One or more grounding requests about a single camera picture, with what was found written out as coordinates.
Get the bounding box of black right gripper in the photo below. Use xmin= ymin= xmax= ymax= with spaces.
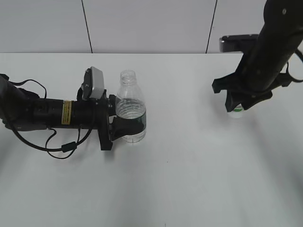
xmin=212 ymin=52 xmax=273 ymax=113

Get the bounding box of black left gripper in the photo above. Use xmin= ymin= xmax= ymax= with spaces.
xmin=95 ymin=89 xmax=145 ymax=151

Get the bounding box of white green bottle cap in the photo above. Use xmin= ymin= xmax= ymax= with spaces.
xmin=228 ymin=104 xmax=244 ymax=119

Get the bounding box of clear cestbon water bottle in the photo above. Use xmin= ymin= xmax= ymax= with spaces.
xmin=116 ymin=70 xmax=146 ymax=143

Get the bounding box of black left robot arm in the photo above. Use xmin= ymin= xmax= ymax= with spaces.
xmin=0 ymin=74 xmax=146 ymax=153

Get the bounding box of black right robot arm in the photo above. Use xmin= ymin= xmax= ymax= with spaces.
xmin=212 ymin=0 xmax=303 ymax=112

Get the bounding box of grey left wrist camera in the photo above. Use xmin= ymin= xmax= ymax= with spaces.
xmin=77 ymin=66 xmax=105 ymax=101

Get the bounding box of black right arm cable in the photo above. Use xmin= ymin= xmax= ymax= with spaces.
xmin=279 ymin=46 xmax=303 ymax=88

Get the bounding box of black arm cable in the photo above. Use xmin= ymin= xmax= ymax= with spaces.
xmin=279 ymin=46 xmax=303 ymax=88
xmin=7 ymin=79 xmax=93 ymax=159

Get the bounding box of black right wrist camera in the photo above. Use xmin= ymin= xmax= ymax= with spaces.
xmin=219 ymin=34 xmax=258 ymax=53

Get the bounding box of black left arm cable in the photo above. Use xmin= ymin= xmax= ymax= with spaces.
xmin=7 ymin=79 xmax=93 ymax=159

